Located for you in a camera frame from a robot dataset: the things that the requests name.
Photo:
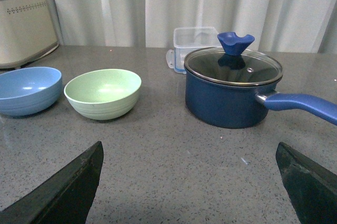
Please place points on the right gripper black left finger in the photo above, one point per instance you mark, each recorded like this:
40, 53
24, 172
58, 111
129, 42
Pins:
66, 197

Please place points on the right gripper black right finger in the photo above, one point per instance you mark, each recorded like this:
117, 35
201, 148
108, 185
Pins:
311, 188

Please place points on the green plastic bowl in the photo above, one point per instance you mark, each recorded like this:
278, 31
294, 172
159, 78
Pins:
104, 94

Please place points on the blue plastic bowl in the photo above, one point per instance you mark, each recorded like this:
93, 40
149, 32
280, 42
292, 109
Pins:
30, 90

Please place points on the dark blue saucepan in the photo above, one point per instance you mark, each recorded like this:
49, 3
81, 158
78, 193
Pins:
242, 107

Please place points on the glass lid with blue knob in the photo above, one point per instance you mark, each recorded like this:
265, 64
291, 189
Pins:
233, 63

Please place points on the cream two-slot toaster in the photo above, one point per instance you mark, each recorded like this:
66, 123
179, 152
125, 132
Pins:
27, 32

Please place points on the white curtain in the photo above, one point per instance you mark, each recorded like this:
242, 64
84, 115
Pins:
304, 26

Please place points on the clear plastic food container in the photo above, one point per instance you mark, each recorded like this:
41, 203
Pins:
188, 39

